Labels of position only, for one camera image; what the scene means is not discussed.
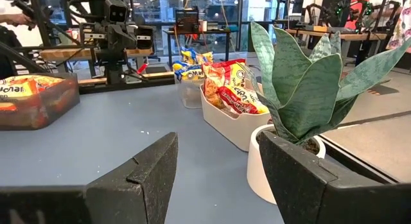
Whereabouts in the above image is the black side table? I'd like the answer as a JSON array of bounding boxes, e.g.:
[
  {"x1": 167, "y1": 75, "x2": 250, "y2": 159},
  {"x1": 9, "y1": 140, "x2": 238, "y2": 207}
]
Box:
[{"x1": 162, "y1": 28, "x2": 232, "y2": 66}]

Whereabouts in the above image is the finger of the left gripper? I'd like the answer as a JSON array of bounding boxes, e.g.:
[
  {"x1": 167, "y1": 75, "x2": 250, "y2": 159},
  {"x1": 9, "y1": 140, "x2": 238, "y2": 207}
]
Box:
[
  {"x1": 109, "y1": 27, "x2": 123, "y2": 53},
  {"x1": 121, "y1": 27, "x2": 136, "y2": 53}
]

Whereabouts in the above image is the floral cloth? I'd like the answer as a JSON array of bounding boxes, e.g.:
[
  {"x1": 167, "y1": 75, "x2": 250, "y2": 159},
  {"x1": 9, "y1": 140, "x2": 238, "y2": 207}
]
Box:
[{"x1": 386, "y1": 0, "x2": 411, "y2": 54}]

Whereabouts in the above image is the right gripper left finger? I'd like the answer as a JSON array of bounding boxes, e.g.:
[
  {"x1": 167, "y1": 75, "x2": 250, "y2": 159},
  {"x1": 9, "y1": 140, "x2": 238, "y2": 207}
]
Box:
[{"x1": 0, "y1": 133, "x2": 179, "y2": 224}]

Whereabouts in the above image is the person's hand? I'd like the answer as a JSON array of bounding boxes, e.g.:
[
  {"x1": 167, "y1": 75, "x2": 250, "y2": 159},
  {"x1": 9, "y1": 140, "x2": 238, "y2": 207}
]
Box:
[{"x1": 6, "y1": 12, "x2": 35, "y2": 29}]

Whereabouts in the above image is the dark grey plastic bin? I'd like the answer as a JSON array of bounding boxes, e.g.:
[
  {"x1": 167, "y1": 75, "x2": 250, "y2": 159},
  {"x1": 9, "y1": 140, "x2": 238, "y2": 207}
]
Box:
[{"x1": 0, "y1": 72, "x2": 81, "y2": 132}]

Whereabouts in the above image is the person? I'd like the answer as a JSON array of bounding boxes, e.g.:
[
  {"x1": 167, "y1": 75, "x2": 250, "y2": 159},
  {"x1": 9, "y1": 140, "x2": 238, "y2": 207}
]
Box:
[{"x1": 0, "y1": 0, "x2": 44, "y2": 80}]

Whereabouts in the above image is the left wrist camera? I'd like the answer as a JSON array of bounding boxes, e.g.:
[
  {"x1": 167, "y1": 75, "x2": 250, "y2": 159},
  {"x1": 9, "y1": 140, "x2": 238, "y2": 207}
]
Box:
[{"x1": 103, "y1": 0, "x2": 130, "y2": 25}]

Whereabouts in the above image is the red beef ramen pack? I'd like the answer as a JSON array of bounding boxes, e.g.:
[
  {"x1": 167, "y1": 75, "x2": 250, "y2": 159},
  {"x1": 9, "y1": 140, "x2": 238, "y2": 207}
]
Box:
[
  {"x1": 217, "y1": 85, "x2": 271, "y2": 116},
  {"x1": 202, "y1": 58, "x2": 254, "y2": 105}
]

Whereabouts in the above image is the clear plastic bin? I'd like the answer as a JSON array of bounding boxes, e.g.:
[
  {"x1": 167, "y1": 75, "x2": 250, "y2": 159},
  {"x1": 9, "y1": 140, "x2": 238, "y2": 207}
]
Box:
[{"x1": 174, "y1": 73, "x2": 206, "y2": 110}]

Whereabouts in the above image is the white plastic bin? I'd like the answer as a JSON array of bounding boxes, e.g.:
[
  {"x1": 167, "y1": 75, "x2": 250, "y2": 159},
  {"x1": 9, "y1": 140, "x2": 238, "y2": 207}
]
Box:
[{"x1": 198, "y1": 83, "x2": 272, "y2": 153}]

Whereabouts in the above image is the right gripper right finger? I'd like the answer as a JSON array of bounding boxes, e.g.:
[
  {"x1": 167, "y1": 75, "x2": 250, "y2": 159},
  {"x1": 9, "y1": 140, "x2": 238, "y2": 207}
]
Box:
[{"x1": 258, "y1": 131, "x2": 411, "y2": 224}]

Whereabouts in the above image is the snake plant in white pot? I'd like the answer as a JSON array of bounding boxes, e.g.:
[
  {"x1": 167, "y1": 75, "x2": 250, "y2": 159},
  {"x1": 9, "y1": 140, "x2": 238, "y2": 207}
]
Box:
[{"x1": 246, "y1": 21, "x2": 411, "y2": 205}]

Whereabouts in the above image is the wooden workbench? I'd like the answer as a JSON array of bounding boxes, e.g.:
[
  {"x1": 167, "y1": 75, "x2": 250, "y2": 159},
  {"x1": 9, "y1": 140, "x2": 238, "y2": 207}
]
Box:
[{"x1": 284, "y1": 24, "x2": 391, "y2": 66}]

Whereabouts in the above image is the black box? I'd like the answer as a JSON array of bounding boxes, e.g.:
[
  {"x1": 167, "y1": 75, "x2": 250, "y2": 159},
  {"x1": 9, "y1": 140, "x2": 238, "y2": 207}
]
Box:
[{"x1": 175, "y1": 7, "x2": 200, "y2": 35}]

